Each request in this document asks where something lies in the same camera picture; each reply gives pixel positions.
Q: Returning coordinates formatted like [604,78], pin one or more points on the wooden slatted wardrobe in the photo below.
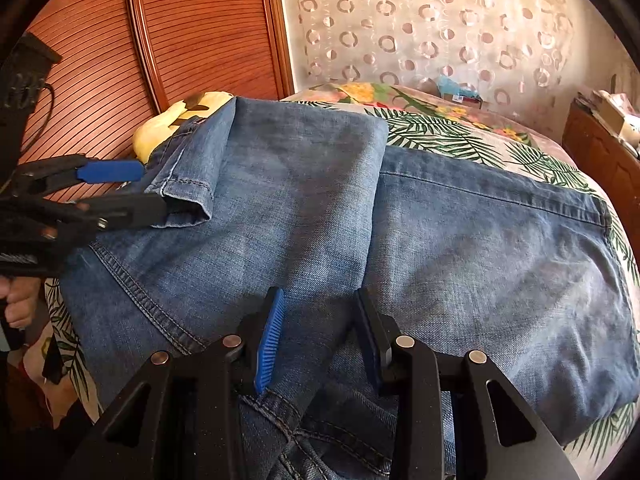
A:
[200,35]

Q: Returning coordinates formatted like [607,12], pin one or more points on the open cardboard box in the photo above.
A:
[615,110]

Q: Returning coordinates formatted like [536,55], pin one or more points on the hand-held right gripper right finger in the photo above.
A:
[374,345]

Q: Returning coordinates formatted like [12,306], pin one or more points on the blue plastic bag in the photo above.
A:
[450,87]

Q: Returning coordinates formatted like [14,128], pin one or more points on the long wooden cabinet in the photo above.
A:
[595,155]

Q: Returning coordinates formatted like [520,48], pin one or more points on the circle pattern wall cloth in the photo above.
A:
[425,35]

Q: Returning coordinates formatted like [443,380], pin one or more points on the person's left hand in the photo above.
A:
[22,300]

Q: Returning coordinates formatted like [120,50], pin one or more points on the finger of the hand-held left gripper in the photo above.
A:
[135,210]
[115,171]

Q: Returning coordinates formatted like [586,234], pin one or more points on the yellow plush toy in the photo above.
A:
[155,135]

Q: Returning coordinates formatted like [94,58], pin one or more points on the blue denim pants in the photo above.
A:
[475,270]

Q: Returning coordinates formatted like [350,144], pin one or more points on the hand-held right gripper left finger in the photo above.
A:
[270,345]

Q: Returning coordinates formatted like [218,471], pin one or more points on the leaf print bed sheet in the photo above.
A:
[450,132]

